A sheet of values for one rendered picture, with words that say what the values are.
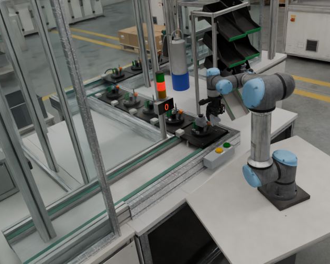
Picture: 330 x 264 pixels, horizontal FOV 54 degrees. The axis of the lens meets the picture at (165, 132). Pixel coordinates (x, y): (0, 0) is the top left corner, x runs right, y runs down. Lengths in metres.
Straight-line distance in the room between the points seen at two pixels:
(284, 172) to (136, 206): 0.73
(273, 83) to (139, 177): 0.91
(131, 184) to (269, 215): 0.73
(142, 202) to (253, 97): 0.76
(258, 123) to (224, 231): 0.53
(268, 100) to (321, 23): 4.55
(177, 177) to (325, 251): 1.38
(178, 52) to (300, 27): 3.50
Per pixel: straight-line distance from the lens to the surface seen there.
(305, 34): 6.05
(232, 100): 2.25
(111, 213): 1.55
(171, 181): 1.79
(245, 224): 1.66
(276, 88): 1.41
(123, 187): 1.83
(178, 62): 2.89
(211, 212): 1.70
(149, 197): 1.72
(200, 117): 2.04
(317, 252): 2.75
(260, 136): 1.49
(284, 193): 1.74
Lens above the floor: 2.07
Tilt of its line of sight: 31 degrees down
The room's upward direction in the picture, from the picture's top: 7 degrees counter-clockwise
